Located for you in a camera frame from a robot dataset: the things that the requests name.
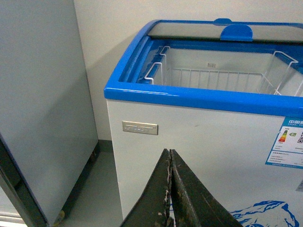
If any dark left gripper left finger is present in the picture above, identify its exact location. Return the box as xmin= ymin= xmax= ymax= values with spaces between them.
xmin=121 ymin=149 xmax=173 ymax=227

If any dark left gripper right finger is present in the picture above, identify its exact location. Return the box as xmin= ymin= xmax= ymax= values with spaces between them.
xmin=170 ymin=149 xmax=241 ymax=227

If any dark cabinet rear leg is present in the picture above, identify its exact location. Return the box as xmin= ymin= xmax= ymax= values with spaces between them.
xmin=89 ymin=150 xmax=97 ymax=163

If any silver brand nameplate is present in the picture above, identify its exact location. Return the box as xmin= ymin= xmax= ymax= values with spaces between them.
xmin=122 ymin=121 xmax=159 ymax=135

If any yellowish cabinet caster wheel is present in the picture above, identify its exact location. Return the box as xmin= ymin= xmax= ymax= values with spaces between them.
xmin=54 ymin=210 xmax=65 ymax=225

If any blue energy rating label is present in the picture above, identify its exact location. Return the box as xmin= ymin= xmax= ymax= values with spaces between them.
xmin=266 ymin=117 xmax=303 ymax=169

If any white chest freezer blue rim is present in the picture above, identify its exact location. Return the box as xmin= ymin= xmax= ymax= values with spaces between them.
xmin=104 ymin=20 xmax=303 ymax=227

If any grey upright cabinet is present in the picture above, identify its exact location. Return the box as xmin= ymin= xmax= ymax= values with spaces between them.
xmin=0 ymin=0 xmax=98 ymax=226

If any glass sliding freezer lid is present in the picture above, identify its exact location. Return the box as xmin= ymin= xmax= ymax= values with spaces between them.
xmin=148 ymin=18 xmax=303 ymax=43

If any white wire freezer basket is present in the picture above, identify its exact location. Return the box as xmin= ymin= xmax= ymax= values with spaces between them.
xmin=138 ymin=45 xmax=272 ymax=93

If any white wire basket right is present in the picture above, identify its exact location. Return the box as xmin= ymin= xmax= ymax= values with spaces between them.
xmin=257 ymin=51 xmax=303 ymax=97

